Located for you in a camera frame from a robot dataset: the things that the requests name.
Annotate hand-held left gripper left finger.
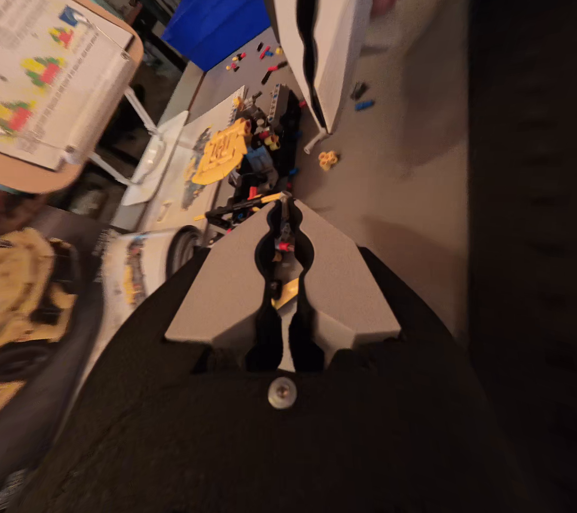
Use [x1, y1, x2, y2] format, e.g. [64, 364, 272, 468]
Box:
[163, 201, 284, 371]

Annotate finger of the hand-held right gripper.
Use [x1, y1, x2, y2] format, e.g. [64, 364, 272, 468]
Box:
[309, 0, 374, 135]
[258, 0, 333, 135]

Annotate grey desk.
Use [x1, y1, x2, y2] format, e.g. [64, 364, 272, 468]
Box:
[113, 0, 469, 342]

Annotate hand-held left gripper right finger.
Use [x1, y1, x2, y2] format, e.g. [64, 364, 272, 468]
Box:
[288, 199, 402, 371]

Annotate open instruction booklet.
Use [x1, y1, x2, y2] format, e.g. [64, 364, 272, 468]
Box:
[92, 87, 249, 320]

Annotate scattered small toy pins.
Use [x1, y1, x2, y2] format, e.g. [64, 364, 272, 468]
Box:
[224, 41, 289, 86]

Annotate blue plastic bin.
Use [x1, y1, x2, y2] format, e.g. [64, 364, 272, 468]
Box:
[161, 0, 271, 72]

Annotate toy car chassis model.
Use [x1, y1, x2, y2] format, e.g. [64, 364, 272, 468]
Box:
[194, 82, 308, 311]

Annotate toy car set box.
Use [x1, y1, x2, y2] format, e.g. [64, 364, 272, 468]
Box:
[0, 206, 109, 478]

